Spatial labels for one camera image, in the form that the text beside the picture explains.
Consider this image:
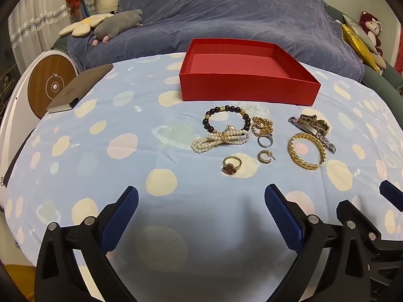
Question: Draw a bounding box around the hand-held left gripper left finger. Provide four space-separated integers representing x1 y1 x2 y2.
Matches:
34 185 140 302

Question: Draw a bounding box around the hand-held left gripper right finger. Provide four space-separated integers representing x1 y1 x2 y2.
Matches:
264 184 374 302

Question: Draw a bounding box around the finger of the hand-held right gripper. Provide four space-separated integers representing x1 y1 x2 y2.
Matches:
335 200 403 258
379 180 403 213

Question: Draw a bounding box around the gold braided bangle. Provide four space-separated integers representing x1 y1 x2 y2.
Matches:
288 133 326 168

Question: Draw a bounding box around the gold red clover ring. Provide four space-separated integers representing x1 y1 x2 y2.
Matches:
222 156 243 176

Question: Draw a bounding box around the silver ring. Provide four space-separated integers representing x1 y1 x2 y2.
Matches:
256 134 274 148

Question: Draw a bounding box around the gold wristwatch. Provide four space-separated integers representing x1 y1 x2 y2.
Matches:
297 113 331 135

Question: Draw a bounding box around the gold link chain bracelet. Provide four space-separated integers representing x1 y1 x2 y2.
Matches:
256 117 274 136

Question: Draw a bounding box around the pearl bow bracelet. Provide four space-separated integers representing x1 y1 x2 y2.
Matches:
191 125 251 154

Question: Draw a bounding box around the dark bead bracelet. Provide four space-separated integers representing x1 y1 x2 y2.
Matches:
202 107 251 134

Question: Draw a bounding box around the red cardboard box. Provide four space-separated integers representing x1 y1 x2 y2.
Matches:
179 38 322 106

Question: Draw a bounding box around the blue dotted tablecloth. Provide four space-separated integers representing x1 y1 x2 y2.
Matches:
3 52 403 302

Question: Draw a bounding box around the green sofa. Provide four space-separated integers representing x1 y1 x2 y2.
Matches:
324 5 403 101

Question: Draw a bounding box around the grey notebook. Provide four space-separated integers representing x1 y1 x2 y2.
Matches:
47 63 114 114

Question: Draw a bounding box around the white appliance with wooden disc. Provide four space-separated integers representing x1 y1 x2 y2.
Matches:
0 50 79 210

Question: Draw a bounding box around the yellow pillow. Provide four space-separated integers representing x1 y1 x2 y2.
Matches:
340 22 381 73

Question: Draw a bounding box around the grey cushion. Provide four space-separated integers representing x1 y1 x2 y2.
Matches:
342 14 378 54

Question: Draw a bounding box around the red monkey plush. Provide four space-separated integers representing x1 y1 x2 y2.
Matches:
359 10 388 70

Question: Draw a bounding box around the grey plush toy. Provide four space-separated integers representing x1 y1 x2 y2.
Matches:
92 9 144 44

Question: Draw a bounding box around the cream flower plush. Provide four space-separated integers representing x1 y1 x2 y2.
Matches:
59 13 114 37

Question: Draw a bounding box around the blue blanket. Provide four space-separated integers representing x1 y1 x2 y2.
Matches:
68 0 366 84

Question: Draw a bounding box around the white sheer curtain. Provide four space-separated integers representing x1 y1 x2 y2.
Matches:
8 0 95 76

